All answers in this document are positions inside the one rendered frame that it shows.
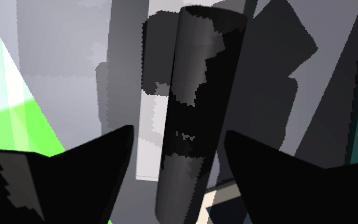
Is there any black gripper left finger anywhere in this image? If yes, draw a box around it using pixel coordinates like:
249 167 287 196
0 125 134 224

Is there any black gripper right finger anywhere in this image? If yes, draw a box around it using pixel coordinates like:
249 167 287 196
224 130 358 224

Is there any cream square tile with dark centre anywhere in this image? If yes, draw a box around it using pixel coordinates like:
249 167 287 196
196 181 252 224

